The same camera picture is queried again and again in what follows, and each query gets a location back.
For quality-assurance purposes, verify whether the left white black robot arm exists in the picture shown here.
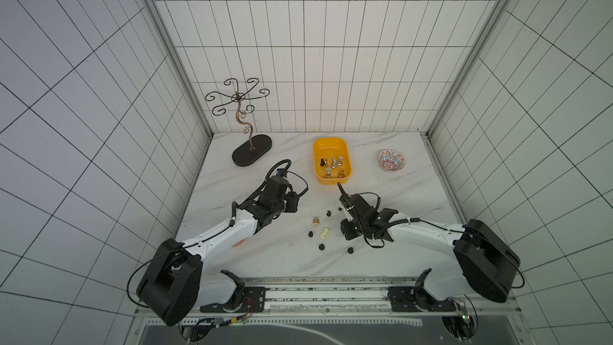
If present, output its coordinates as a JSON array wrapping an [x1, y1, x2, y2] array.
[[137, 175, 308, 327]]

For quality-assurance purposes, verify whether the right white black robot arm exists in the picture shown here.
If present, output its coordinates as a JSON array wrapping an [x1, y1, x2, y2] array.
[[339, 192, 520, 312]]

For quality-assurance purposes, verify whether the yellow plastic storage box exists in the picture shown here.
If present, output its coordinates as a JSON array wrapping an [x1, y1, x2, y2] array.
[[313, 137, 352, 185]]

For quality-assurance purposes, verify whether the dark metal jewelry stand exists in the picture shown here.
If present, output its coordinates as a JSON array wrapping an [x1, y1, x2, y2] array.
[[204, 77, 273, 167]]

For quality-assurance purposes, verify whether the orange white patterned plate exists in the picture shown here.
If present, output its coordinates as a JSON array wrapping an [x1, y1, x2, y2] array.
[[233, 239, 246, 248]]

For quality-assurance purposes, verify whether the red blue patterned bowl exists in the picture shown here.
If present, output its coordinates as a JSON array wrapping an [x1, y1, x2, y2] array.
[[377, 149, 405, 172]]

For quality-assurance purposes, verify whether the aluminium mounting rail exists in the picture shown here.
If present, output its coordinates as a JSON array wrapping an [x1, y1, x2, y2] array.
[[136, 276, 523, 319]]

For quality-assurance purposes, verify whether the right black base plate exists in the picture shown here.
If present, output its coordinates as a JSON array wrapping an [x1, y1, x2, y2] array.
[[387, 287, 457, 313]]

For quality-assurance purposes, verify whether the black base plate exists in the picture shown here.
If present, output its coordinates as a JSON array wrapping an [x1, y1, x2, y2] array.
[[200, 287, 267, 315], [387, 287, 457, 313]]

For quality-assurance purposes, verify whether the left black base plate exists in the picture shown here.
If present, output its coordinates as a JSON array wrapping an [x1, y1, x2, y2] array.
[[200, 287, 267, 315]]

